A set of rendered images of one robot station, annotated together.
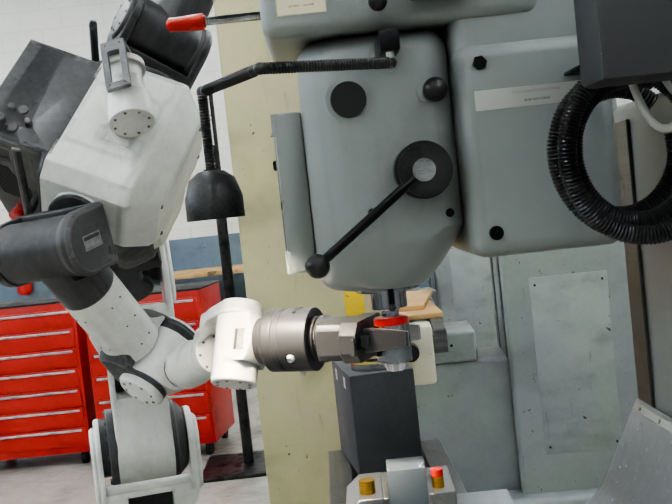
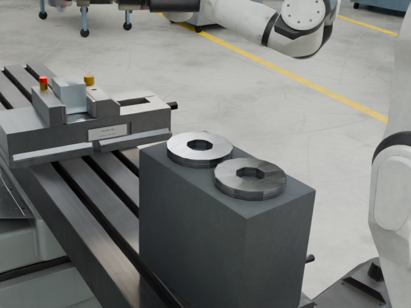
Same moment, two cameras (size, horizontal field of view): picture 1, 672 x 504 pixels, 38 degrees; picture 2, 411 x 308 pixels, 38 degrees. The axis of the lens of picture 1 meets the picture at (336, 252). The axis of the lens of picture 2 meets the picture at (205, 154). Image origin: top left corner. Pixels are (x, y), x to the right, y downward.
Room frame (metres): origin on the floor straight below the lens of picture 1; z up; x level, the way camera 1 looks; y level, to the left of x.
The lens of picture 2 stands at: (2.45, -0.44, 1.47)
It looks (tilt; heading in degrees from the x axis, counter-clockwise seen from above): 26 degrees down; 148
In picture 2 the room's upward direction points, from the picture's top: 3 degrees clockwise
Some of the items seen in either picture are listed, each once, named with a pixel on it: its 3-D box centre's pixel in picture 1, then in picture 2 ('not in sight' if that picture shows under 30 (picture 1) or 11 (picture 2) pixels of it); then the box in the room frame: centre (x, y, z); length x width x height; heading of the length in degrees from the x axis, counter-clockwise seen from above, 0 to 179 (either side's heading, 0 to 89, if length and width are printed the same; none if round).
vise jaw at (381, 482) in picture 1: (367, 499); (95, 98); (1.33, -0.01, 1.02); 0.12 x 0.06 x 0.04; 178
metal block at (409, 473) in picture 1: (407, 484); (69, 94); (1.33, -0.06, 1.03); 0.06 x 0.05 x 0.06; 178
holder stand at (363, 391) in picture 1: (374, 407); (219, 223); (1.87, -0.04, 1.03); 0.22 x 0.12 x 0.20; 8
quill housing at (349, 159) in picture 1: (378, 165); not in sight; (1.30, -0.07, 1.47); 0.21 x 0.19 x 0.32; 1
